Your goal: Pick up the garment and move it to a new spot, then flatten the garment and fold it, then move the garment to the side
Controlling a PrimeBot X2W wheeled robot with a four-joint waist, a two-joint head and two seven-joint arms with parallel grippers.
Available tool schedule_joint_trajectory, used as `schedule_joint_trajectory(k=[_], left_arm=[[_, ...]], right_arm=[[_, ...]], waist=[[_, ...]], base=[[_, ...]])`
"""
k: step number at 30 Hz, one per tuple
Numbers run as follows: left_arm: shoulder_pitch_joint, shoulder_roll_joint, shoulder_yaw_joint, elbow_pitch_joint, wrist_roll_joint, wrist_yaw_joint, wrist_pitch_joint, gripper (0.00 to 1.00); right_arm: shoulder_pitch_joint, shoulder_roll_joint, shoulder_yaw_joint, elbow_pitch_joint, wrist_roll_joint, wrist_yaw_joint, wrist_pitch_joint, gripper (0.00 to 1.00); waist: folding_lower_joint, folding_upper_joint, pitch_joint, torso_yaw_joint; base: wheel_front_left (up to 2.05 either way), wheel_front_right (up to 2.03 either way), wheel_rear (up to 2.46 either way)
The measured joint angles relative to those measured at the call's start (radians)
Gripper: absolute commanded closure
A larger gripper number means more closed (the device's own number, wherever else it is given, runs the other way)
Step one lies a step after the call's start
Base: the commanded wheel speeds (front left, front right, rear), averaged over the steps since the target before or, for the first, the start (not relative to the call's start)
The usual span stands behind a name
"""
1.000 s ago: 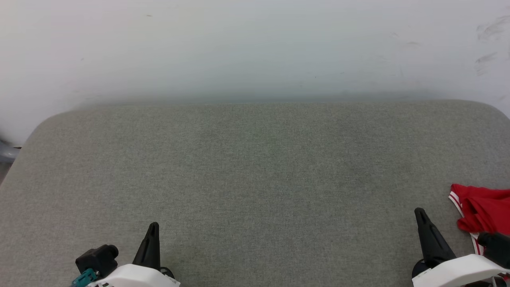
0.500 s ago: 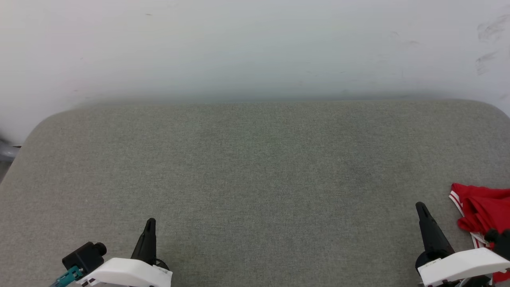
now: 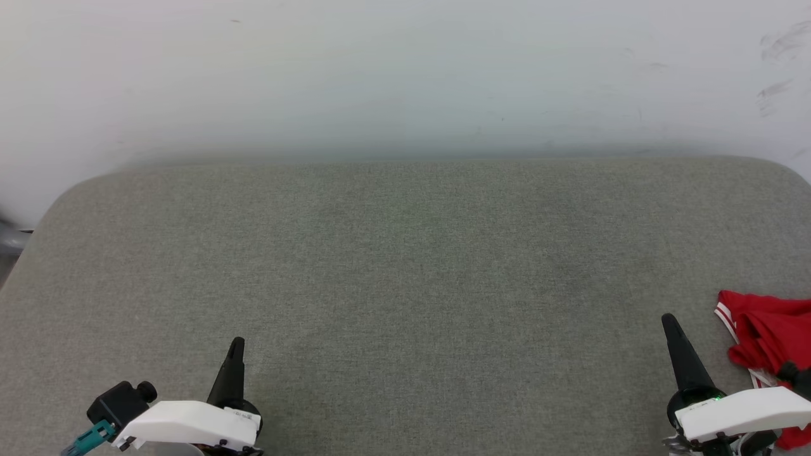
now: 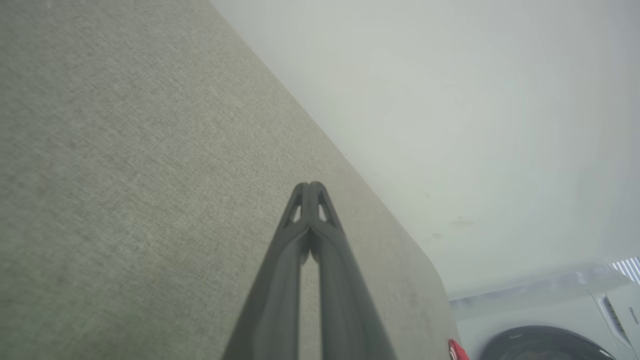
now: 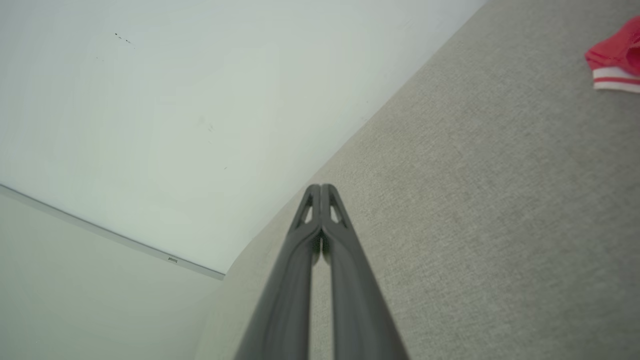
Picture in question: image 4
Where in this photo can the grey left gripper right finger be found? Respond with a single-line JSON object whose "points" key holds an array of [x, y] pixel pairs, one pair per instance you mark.
{"points": [[345, 300]]}

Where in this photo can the red and white garment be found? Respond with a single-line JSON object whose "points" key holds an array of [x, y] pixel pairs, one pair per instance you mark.
{"points": [[457, 351]]}

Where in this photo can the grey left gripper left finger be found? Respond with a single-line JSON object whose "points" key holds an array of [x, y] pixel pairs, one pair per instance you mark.
{"points": [[277, 300]]}

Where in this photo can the dark round washing machine door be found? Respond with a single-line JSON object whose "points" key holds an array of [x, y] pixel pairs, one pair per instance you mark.
{"points": [[545, 347]]}

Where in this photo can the grey fabric sofa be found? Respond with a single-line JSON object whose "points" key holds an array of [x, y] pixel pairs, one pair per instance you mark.
{"points": [[125, 175]]}

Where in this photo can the white washing machine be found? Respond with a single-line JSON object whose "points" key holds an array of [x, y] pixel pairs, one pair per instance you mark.
{"points": [[540, 310]]}

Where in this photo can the white slatted blind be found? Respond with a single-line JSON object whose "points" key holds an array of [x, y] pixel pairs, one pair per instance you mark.
{"points": [[629, 269]]}

